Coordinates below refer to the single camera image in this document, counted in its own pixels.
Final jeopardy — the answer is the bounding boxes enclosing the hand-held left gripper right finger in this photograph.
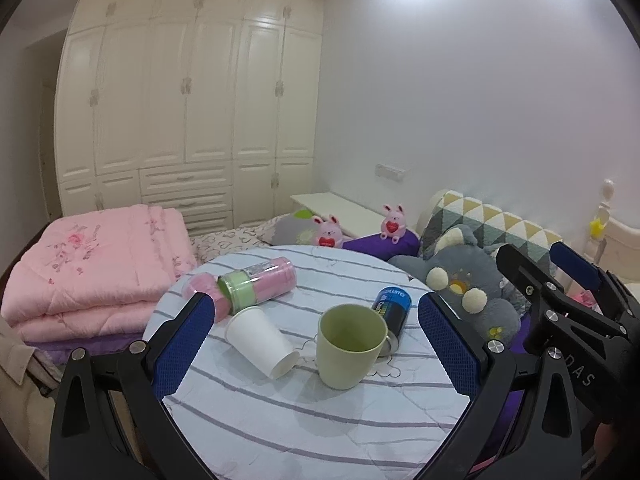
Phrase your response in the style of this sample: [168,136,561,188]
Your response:
[417,290,585,480]

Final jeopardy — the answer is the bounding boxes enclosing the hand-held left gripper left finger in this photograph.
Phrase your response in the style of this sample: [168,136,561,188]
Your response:
[50,292,216,480]

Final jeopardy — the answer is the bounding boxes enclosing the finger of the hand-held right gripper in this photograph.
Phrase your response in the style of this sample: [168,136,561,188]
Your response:
[495,242,567,332]
[549,240,627,307]

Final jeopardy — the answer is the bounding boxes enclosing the white paper cup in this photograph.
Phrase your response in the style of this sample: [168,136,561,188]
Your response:
[225,306,300,380]

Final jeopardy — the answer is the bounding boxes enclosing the light green cup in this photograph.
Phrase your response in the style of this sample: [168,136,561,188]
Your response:
[314,303,390,390]

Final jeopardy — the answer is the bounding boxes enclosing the cream bed headboard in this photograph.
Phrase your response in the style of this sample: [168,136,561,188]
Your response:
[582,178,640,292]

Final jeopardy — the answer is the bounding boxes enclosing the grey plush toy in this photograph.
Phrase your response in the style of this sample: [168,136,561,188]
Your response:
[387,224,524,347]

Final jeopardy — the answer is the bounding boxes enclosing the triangle patterned cushion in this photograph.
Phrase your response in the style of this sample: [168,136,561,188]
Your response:
[417,189,564,282]

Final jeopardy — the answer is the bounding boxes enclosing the pink round container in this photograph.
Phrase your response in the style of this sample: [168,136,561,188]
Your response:
[182,272,231,320]

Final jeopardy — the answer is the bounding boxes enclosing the blue and black can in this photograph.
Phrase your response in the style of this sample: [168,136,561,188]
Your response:
[370,286,413,357]

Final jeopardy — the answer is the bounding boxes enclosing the pink bottle with green lid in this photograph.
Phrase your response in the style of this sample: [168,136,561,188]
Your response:
[216,255,299,317]

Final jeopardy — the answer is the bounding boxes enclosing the heart print bedsheet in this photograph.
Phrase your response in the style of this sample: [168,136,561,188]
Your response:
[188,223,281,265]

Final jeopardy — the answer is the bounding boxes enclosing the purple pillow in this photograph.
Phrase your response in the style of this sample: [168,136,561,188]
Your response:
[342,229,421,261]

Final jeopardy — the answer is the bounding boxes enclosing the folded pink quilt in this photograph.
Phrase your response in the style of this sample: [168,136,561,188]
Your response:
[0,205,199,344]

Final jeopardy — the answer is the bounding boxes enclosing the pink bunny plush toy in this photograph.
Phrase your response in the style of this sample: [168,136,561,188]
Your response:
[312,213,345,249]
[379,203,407,241]

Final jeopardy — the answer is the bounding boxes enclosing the striped tablecloth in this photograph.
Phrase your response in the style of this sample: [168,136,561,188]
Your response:
[142,244,474,480]

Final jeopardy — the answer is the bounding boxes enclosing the grey pillow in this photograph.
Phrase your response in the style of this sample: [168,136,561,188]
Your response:
[269,209,326,247]

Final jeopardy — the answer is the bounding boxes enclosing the beige cloth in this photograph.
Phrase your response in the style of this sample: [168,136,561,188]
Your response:
[0,317,61,402]

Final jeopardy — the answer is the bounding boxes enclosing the white bedside shelf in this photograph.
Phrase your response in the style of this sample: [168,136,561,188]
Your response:
[289,192,389,239]

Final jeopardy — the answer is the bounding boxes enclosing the cream white wardrobe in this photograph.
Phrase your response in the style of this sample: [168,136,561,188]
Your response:
[53,0,324,231]

